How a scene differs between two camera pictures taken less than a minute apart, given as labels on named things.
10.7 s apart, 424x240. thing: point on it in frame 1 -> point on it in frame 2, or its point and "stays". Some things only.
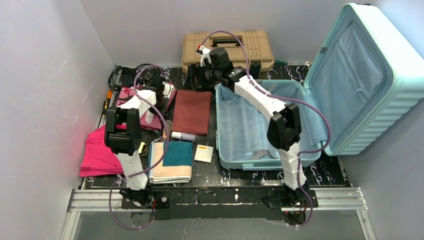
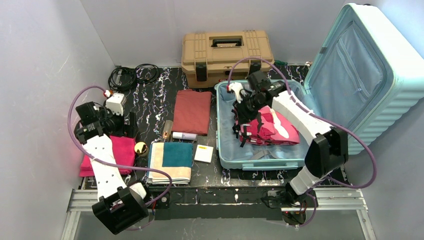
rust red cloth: (192, 112) stays
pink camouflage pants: (152, 104) -> (276, 130)
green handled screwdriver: (280, 62) stays
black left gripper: (145, 82) -> (131, 122)
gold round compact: (143, 149) stays
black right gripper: (195, 77) -> (241, 108)
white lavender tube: (184, 136) stays
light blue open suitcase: (364, 82) stays
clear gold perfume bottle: (168, 129) stays
